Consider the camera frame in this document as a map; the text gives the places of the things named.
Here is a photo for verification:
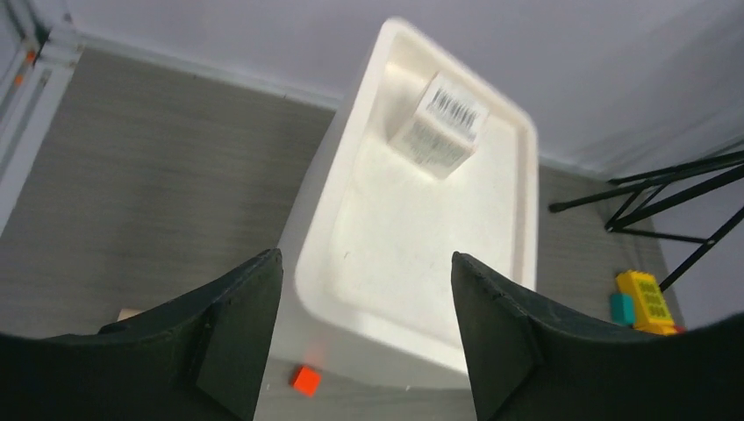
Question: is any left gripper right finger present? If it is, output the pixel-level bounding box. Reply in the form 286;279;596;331
451;252;743;420

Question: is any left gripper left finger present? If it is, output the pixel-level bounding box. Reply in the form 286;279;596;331
1;249;283;420

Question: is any white drawer organizer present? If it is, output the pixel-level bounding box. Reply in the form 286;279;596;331
270;17;539;389

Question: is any white barcode box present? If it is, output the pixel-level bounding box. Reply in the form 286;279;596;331
388;71;490;180

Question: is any tan wooden block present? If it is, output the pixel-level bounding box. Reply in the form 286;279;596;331
117;308;142;322

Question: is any small orange red cube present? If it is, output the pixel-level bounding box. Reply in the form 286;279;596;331
290;365;322;397

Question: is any teal wooden block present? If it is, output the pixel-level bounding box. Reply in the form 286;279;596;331
609;293;636;326

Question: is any yellow toy block house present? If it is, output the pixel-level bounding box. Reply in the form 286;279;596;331
616;270;679;336

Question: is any black tripod stand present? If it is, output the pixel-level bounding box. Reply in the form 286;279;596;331
547;151;743;291

